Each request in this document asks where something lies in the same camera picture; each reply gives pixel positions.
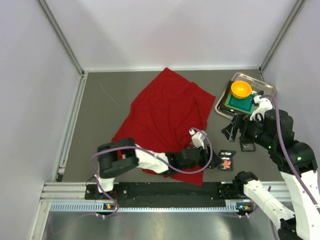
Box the pink leaf brooch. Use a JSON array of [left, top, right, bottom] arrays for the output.
[[222, 159, 232, 169]]

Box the red garment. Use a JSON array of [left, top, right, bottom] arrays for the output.
[[110, 66, 216, 187]]

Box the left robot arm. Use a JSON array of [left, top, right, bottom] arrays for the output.
[[95, 132, 223, 193]]

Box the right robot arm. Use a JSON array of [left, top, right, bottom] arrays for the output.
[[221, 109, 320, 240]]

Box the small black open box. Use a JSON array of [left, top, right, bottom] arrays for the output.
[[218, 150, 236, 171]]

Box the black and teal square plate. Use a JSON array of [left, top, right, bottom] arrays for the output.
[[223, 81, 258, 115]]

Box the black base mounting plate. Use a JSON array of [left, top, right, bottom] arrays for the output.
[[84, 181, 253, 201]]

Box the orange bowl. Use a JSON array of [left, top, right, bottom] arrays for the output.
[[230, 80, 253, 99]]

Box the silver metal tray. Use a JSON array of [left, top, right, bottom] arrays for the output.
[[214, 72, 277, 119]]

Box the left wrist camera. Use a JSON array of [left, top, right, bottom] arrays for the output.
[[189, 128, 207, 149]]

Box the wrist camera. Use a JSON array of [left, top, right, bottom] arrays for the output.
[[189, 128, 207, 149], [249, 95, 273, 121]]

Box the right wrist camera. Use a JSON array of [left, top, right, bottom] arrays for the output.
[[249, 95, 273, 121]]

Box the grey slotted cable duct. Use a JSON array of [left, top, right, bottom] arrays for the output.
[[50, 202, 239, 213]]

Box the aluminium frame rail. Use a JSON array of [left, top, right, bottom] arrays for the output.
[[40, 181, 291, 202]]

